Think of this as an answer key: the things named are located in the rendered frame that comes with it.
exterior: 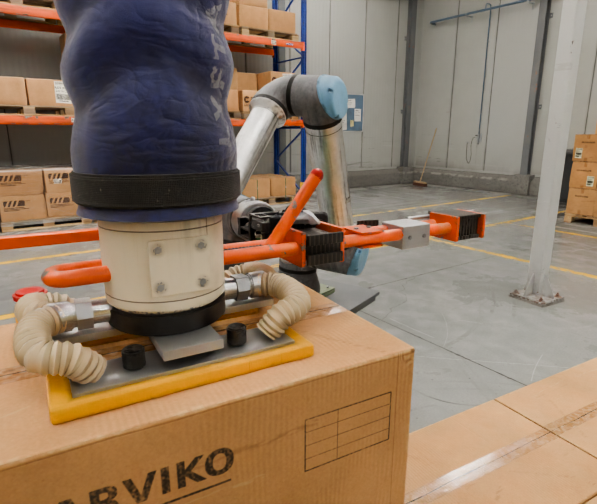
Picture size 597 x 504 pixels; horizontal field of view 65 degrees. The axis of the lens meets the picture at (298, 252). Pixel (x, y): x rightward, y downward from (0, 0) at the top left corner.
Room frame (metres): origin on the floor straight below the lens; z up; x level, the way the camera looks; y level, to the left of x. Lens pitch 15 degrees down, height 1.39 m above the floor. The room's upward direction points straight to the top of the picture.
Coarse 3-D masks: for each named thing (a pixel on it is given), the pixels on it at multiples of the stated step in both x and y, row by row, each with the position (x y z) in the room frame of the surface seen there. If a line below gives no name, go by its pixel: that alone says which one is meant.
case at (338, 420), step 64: (256, 320) 0.74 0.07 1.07; (320, 320) 0.74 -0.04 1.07; (0, 384) 0.54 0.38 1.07; (256, 384) 0.54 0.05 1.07; (320, 384) 0.56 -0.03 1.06; (384, 384) 0.61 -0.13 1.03; (0, 448) 0.41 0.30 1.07; (64, 448) 0.41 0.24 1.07; (128, 448) 0.44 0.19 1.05; (192, 448) 0.48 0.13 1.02; (256, 448) 0.52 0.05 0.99; (320, 448) 0.56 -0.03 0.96; (384, 448) 0.62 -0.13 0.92
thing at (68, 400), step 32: (128, 352) 0.53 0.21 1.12; (224, 352) 0.58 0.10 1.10; (256, 352) 0.58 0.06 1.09; (288, 352) 0.59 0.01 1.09; (64, 384) 0.50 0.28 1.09; (96, 384) 0.49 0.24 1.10; (128, 384) 0.50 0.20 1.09; (160, 384) 0.51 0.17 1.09; (192, 384) 0.52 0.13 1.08; (64, 416) 0.45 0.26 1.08
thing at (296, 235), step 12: (300, 228) 0.82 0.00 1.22; (312, 228) 0.82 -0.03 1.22; (324, 228) 0.81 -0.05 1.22; (336, 228) 0.77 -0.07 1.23; (288, 240) 0.76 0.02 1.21; (300, 240) 0.73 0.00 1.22; (312, 240) 0.72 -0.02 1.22; (324, 240) 0.74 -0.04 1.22; (336, 240) 0.75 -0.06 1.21; (300, 252) 0.73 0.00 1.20; (312, 252) 0.73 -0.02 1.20; (324, 252) 0.75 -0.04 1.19; (336, 252) 0.75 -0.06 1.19; (300, 264) 0.73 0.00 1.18; (312, 264) 0.72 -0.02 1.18
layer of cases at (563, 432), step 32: (544, 384) 1.44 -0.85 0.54; (576, 384) 1.44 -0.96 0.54; (480, 416) 1.25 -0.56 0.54; (512, 416) 1.25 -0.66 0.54; (544, 416) 1.25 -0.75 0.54; (576, 416) 1.25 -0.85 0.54; (416, 448) 1.10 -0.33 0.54; (448, 448) 1.10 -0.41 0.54; (480, 448) 1.10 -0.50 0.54; (512, 448) 1.10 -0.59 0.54; (544, 448) 1.10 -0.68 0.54; (576, 448) 1.10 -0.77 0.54; (416, 480) 0.98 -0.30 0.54; (448, 480) 0.98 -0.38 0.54; (480, 480) 0.98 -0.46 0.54; (512, 480) 0.98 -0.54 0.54; (544, 480) 0.98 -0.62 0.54; (576, 480) 0.98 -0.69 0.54
